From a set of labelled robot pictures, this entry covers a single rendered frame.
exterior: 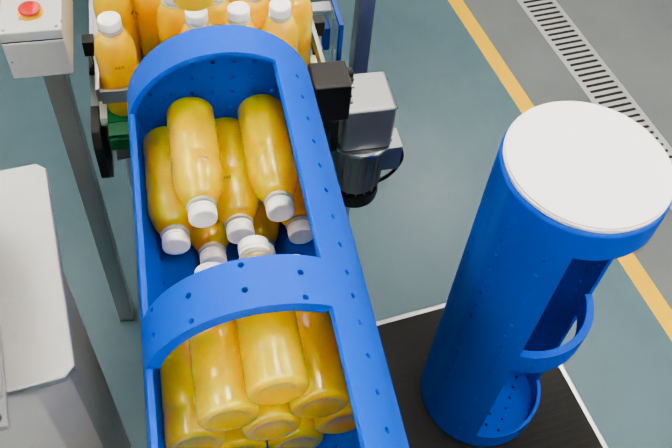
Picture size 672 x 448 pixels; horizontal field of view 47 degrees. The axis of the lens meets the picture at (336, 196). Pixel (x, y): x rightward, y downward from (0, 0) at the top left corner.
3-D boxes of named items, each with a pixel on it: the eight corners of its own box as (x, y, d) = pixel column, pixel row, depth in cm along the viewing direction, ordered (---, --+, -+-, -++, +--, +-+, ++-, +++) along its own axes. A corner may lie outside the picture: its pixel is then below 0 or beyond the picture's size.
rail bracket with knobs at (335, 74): (302, 130, 145) (304, 90, 136) (295, 103, 149) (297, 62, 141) (354, 124, 146) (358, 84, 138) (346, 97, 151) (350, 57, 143)
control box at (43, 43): (13, 79, 134) (-4, 32, 126) (18, 6, 146) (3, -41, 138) (73, 74, 136) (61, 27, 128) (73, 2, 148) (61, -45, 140)
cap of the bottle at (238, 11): (236, 6, 137) (236, -3, 135) (254, 14, 136) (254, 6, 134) (222, 17, 135) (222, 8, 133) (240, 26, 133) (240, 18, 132)
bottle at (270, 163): (228, 104, 117) (244, 201, 106) (269, 85, 115) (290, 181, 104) (250, 131, 122) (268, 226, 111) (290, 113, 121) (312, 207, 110)
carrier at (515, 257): (403, 416, 190) (515, 467, 184) (476, 194, 121) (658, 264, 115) (443, 324, 206) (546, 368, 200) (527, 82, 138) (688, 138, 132)
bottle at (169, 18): (188, 92, 149) (179, 14, 134) (156, 81, 150) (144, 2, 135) (207, 70, 153) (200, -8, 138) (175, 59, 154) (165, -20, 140)
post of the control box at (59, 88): (119, 322, 218) (33, 47, 139) (119, 309, 220) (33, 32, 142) (134, 319, 218) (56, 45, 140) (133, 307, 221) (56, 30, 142)
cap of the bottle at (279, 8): (292, 19, 135) (292, 11, 134) (270, 20, 135) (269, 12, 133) (289, 5, 138) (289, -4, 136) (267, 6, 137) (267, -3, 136)
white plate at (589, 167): (481, 188, 121) (479, 193, 121) (659, 256, 115) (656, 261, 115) (530, 79, 137) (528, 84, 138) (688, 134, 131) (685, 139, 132)
